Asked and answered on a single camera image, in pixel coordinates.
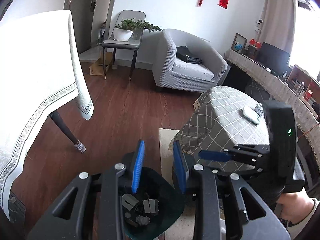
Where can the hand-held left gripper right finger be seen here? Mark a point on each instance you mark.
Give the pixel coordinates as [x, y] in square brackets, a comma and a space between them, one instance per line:
[178, 170]

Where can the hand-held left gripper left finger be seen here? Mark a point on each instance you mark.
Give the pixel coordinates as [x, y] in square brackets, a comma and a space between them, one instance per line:
[137, 165]

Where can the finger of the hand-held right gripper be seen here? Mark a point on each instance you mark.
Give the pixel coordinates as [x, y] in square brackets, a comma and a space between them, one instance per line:
[215, 156]
[240, 168]

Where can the dark green trash bin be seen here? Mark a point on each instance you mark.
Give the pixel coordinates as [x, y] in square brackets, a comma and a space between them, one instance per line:
[165, 205]

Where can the person's right hand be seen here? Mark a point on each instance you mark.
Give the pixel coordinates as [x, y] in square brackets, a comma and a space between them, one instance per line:
[297, 205]

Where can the beige floor rug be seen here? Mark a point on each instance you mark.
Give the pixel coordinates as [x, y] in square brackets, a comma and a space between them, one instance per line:
[166, 155]

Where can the blue tissue pack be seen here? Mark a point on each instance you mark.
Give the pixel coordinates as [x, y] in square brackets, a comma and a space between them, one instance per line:
[250, 115]

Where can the grey checked tablecloth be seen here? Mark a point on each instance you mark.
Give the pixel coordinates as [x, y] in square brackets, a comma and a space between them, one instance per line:
[220, 115]

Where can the wooden bookshelf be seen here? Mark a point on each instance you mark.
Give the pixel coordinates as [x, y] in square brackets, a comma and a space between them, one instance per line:
[307, 85]

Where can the beige fringed desk cloth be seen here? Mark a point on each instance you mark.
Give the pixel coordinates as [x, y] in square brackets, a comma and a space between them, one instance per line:
[265, 77]

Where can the grey armchair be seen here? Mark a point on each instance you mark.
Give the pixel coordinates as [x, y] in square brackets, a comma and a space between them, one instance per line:
[190, 75]

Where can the black monitor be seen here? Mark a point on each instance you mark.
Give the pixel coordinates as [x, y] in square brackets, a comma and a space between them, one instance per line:
[273, 57]

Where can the brown desk box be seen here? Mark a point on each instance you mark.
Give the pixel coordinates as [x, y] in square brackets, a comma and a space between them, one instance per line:
[252, 51]

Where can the small red flags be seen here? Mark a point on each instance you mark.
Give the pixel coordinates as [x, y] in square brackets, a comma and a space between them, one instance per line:
[255, 43]

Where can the cardboard box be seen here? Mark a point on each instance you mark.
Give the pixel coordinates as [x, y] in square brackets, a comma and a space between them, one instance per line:
[98, 67]

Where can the black leather bag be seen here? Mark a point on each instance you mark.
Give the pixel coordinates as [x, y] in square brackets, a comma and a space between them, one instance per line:
[187, 55]

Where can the framed globe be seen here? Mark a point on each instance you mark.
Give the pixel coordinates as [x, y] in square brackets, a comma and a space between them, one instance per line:
[239, 43]

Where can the grey dining chair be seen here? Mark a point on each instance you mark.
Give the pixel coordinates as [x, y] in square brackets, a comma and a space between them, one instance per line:
[120, 43]

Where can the beige curtain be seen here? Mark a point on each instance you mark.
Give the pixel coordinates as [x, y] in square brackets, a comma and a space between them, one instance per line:
[277, 20]

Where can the potted plant in white pot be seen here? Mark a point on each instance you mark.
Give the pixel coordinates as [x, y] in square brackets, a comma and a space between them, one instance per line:
[122, 33]

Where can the white patterned tablecloth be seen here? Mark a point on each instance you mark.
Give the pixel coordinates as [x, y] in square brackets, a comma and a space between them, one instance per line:
[37, 67]

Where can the grey door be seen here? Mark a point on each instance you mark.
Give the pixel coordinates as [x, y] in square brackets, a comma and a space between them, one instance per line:
[80, 17]

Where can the white security camera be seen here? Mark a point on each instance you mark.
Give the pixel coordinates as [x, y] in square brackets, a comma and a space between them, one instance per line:
[259, 24]

